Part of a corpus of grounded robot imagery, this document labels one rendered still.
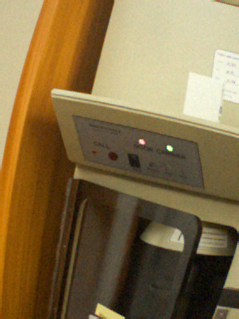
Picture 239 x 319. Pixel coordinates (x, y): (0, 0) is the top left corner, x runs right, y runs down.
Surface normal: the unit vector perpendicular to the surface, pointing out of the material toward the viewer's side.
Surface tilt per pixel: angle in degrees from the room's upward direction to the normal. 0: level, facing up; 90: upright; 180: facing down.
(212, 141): 135
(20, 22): 90
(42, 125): 90
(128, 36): 90
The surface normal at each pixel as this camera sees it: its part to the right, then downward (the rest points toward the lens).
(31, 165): 0.86, 0.20
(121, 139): -0.48, 0.66
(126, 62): -0.47, -0.05
